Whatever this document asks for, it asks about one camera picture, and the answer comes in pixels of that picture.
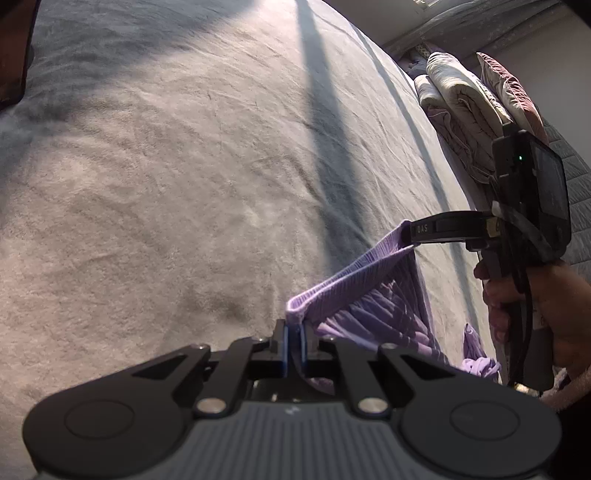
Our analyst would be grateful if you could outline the purple pants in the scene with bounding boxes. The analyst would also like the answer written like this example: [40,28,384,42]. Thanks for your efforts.
[286,220,501,382]

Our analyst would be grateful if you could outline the person right hand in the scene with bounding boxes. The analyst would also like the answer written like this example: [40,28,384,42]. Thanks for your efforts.
[474,261,590,378]

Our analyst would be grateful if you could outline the grey quilted headboard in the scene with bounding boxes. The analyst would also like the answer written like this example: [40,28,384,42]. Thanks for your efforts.
[543,119,591,282]

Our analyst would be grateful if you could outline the pink pillow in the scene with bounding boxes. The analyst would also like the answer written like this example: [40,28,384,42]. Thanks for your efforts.
[477,52,549,145]

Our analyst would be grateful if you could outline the folded beige pink quilt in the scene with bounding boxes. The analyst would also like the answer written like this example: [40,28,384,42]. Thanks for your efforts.
[414,52,513,184]

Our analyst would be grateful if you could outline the white plush dog toy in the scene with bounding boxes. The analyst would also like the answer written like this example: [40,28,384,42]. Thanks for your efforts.
[507,367,590,417]

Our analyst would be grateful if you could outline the grey patterned curtain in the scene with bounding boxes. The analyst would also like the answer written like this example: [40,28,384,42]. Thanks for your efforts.
[383,1,570,59]

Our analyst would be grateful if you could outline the grey bed sheet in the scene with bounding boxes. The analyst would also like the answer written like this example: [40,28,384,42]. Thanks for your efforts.
[0,0,509,480]

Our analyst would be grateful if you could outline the dark phone on stand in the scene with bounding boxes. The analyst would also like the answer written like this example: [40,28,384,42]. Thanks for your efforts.
[0,0,41,110]

